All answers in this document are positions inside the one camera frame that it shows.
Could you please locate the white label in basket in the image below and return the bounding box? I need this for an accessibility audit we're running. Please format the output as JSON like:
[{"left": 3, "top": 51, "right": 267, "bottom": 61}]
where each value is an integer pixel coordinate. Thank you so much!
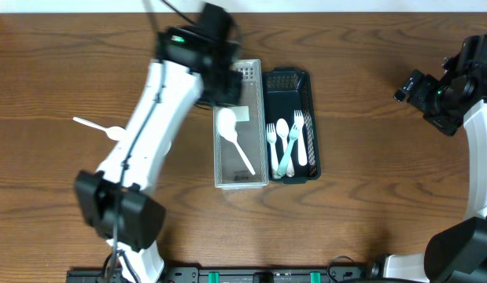
[{"left": 233, "top": 106, "right": 249, "bottom": 122}]

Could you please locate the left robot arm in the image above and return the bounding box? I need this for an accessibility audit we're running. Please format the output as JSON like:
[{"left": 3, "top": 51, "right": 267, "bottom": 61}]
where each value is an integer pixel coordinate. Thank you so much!
[{"left": 74, "top": 3, "right": 242, "bottom": 282}]

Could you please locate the pale green plastic fork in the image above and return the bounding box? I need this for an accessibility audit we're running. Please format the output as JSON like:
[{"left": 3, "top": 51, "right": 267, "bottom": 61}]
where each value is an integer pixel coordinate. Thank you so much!
[{"left": 276, "top": 124, "right": 300, "bottom": 178}]

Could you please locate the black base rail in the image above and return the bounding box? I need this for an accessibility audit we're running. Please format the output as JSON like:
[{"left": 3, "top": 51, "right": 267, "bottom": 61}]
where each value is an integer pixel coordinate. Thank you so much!
[{"left": 65, "top": 266, "right": 386, "bottom": 283}]

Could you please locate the white fork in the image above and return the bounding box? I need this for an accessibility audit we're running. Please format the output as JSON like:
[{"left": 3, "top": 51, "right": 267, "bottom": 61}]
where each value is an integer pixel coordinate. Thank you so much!
[
  {"left": 293, "top": 110, "right": 308, "bottom": 166},
  {"left": 266, "top": 123, "right": 279, "bottom": 178}
]

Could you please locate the clear plastic basket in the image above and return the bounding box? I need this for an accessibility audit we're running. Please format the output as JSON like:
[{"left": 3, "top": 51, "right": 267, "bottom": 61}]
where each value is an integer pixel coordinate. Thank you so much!
[{"left": 213, "top": 59, "right": 269, "bottom": 190}]

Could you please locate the black plastic basket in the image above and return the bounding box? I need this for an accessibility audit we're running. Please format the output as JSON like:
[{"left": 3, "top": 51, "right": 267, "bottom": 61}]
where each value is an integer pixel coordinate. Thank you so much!
[{"left": 262, "top": 67, "right": 321, "bottom": 185}]

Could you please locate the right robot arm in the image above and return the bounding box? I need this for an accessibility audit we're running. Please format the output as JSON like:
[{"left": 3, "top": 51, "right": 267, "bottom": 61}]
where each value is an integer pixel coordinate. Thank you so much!
[{"left": 367, "top": 33, "right": 487, "bottom": 283}]

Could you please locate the white spoon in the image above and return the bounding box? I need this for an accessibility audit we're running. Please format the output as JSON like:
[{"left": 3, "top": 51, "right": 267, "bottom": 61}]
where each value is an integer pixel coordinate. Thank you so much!
[
  {"left": 72, "top": 116, "right": 127, "bottom": 142},
  {"left": 276, "top": 118, "right": 294, "bottom": 177}
]

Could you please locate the white spoon bowl up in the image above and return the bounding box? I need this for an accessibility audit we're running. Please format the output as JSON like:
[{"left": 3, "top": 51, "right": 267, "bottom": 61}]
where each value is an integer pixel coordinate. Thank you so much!
[{"left": 216, "top": 108, "right": 256, "bottom": 175}]

